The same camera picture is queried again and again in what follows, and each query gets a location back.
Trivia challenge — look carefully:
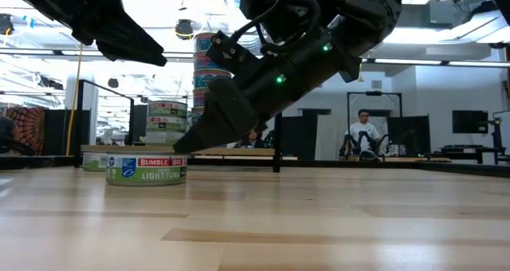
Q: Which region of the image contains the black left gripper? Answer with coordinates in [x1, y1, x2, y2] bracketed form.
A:
[0, 0, 167, 68]

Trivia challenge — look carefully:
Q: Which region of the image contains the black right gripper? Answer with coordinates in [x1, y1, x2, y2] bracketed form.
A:
[172, 27, 362, 155]

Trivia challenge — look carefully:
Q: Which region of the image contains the person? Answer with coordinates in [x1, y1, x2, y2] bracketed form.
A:
[0, 115, 18, 140]
[238, 128, 266, 149]
[346, 109, 382, 156]

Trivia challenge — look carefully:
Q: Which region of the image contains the black partition panel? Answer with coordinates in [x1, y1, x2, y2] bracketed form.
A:
[43, 109, 92, 156]
[281, 111, 320, 161]

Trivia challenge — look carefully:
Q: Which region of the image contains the black hanging device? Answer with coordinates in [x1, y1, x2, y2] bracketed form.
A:
[0, 14, 15, 36]

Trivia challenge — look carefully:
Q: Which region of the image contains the red patterned tapestry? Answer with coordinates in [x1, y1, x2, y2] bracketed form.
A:
[4, 105, 47, 156]

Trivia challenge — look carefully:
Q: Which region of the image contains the large ceiling light panel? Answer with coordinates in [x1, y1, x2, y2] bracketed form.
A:
[382, 26, 495, 45]

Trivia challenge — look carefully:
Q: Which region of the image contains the black desk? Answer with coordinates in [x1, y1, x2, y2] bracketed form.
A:
[432, 143, 510, 165]

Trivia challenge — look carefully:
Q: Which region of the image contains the black equipment stand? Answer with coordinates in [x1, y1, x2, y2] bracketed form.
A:
[490, 110, 510, 165]

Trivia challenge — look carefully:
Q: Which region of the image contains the yellow cable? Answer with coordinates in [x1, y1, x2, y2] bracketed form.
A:
[65, 43, 84, 156]

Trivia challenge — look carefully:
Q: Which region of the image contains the black right camera cable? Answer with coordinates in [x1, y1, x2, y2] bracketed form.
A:
[229, 0, 288, 43]

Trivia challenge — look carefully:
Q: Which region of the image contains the wooden shelf with black frame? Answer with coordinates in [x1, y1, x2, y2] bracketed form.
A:
[74, 79, 299, 173]

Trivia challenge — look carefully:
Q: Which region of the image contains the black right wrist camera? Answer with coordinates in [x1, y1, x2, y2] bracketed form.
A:
[238, 0, 320, 45]

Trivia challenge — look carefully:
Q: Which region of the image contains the black robot station frame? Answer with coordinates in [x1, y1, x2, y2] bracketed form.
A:
[345, 90, 403, 159]

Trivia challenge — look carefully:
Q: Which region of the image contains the black table edge frame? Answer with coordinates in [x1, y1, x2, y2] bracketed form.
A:
[0, 154, 510, 180]

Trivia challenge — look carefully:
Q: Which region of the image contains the black wall monitor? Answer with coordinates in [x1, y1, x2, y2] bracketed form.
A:
[452, 110, 489, 135]

